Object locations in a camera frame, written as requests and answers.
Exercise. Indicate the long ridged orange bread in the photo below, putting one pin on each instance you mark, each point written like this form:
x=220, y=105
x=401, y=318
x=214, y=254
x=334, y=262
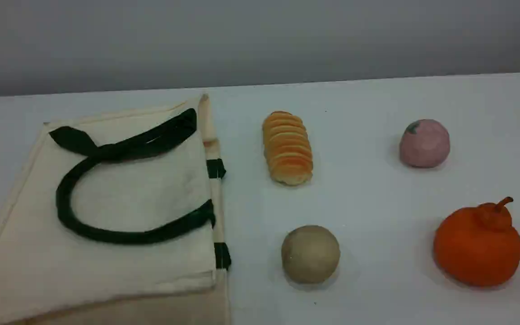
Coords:
x=288, y=149

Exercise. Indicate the pink peach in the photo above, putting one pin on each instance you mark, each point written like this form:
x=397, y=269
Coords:
x=424, y=144

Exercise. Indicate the beige round ball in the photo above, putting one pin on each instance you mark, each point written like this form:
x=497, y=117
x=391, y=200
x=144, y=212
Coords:
x=310, y=255

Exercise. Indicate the orange tangerine with stem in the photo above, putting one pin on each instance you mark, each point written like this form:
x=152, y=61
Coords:
x=476, y=248

